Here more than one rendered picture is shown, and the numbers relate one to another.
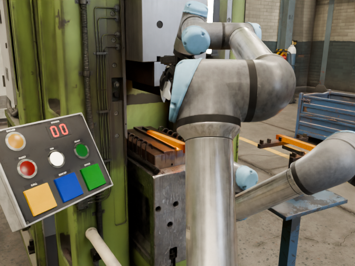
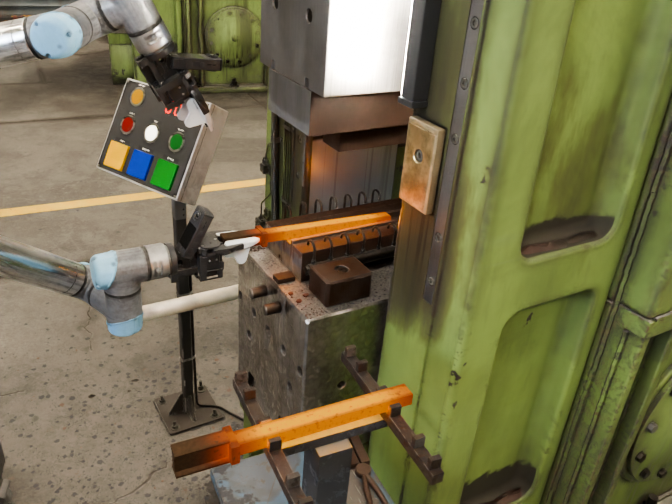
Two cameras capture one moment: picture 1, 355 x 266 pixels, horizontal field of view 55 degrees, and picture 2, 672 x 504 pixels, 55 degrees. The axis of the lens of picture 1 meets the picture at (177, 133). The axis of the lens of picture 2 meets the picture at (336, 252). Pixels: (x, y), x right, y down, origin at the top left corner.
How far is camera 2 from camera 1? 2.07 m
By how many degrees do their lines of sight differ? 82
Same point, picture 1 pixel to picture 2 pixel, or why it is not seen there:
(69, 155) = (163, 138)
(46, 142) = (156, 112)
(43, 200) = (114, 158)
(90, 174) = (161, 169)
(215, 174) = not seen: outside the picture
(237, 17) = (504, 19)
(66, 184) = (137, 160)
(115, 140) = (296, 181)
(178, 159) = (285, 256)
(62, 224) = not seen: hidden behind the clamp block
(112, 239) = not seen: hidden behind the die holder
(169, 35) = (283, 25)
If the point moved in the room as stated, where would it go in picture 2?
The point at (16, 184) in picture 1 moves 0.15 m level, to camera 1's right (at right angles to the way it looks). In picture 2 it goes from (113, 131) to (95, 149)
